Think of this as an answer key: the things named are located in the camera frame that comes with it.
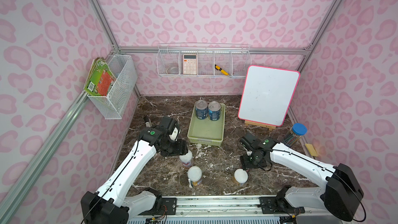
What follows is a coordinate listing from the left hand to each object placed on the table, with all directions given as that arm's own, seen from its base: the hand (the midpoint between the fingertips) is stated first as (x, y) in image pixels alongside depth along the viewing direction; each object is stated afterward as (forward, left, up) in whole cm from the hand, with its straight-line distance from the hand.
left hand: (182, 148), depth 75 cm
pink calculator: (+49, -2, +14) cm, 51 cm away
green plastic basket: (+19, -12, -17) cm, 28 cm away
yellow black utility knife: (+49, -19, +11) cm, 54 cm away
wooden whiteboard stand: (+19, -51, -11) cm, 56 cm away
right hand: (-4, -33, -11) cm, 35 cm away
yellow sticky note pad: (+8, -76, -19) cm, 79 cm away
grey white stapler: (+22, +24, -10) cm, 34 cm away
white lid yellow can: (-11, -7, -3) cm, 13 cm away
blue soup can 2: (+29, -17, -5) cm, 34 cm away
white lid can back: (-4, -2, -5) cm, 6 cm away
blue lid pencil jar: (+8, -57, +4) cm, 58 cm away
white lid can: (-10, -29, -9) cm, 32 cm away
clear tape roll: (+47, +8, +11) cm, 49 cm away
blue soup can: (+30, -9, -7) cm, 32 cm away
